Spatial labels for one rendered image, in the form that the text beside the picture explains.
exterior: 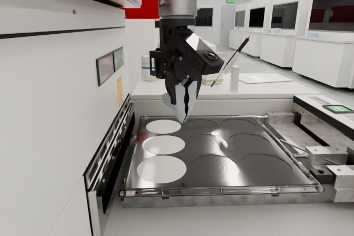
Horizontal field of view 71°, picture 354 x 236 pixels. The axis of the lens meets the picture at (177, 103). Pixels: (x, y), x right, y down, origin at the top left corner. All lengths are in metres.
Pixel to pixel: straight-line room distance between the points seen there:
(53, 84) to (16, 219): 0.13
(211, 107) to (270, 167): 0.33
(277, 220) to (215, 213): 0.12
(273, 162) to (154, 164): 0.25
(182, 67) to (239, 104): 0.39
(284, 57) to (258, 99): 6.34
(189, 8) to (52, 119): 0.31
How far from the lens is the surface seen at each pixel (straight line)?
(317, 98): 0.90
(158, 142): 0.62
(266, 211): 0.57
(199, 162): 0.54
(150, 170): 0.52
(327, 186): 0.60
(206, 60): 0.42
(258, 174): 0.53
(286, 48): 7.15
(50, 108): 0.29
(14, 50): 0.24
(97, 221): 0.44
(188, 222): 0.52
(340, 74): 5.29
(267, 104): 0.86
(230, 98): 0.82
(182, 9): 0.47
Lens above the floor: 1.18
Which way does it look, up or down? 18 degrees down
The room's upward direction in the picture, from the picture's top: straight up
